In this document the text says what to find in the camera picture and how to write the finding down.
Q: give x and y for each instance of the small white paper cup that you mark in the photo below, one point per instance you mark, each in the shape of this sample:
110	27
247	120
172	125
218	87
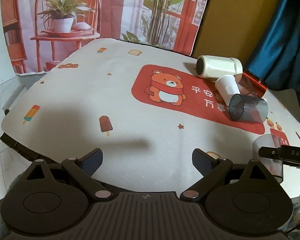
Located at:
227	87

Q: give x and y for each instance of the clear purple plastic cup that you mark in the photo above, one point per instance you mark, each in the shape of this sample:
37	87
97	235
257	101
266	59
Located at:
274	166

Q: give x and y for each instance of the large white bottle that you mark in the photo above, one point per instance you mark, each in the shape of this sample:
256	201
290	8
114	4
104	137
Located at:
213	67

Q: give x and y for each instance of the printed bear table mat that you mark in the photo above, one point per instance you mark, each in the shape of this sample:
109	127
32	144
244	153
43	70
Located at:
144	108

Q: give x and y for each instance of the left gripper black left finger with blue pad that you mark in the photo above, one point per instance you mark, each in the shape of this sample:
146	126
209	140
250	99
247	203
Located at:
81	171

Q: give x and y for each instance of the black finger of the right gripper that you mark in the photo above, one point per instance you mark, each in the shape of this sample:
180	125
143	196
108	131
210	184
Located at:
271	152

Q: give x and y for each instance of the clear brown plastic cup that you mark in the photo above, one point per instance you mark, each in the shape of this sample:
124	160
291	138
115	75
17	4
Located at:
245	86

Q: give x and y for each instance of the blue curtain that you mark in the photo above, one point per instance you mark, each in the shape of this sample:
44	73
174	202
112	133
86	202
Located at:
276	58

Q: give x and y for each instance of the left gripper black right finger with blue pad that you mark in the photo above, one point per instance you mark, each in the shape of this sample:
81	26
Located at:
213	171

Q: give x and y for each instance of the yellow wooden panel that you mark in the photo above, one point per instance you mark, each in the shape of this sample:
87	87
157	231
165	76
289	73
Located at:
233	28

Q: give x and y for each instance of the printed room backdrop cloth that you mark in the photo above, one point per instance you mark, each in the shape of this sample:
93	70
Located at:
39	34

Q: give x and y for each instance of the red metal bottle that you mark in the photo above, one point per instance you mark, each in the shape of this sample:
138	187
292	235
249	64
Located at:
259	85

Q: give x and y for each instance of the clear grey plastic cup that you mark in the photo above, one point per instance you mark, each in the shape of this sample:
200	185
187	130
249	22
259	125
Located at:
245	108

